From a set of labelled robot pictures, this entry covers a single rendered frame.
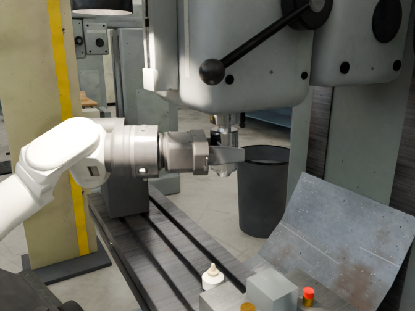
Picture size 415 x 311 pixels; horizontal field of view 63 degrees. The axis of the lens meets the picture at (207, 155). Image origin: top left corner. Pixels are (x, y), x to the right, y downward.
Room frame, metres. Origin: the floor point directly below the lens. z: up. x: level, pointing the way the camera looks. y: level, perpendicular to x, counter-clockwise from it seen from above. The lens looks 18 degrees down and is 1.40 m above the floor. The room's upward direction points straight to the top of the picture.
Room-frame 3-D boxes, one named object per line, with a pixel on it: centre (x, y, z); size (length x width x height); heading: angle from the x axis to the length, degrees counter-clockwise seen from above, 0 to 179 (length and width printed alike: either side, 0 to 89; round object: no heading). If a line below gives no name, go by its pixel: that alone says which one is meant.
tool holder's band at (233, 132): (0.55, -0.03, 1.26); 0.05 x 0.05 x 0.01
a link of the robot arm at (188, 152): (0.55, 0.06, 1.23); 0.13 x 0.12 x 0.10; 6
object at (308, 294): (0.43, -0.15, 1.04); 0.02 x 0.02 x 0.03
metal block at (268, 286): (0.44, -0.10, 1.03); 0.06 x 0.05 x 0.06; 33
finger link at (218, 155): (0.52, -0.03, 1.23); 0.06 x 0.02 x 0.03; 96
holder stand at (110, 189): (1.03, 0.28, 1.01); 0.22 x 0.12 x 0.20; 24
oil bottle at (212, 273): (0.53, -0.01, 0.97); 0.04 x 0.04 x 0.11
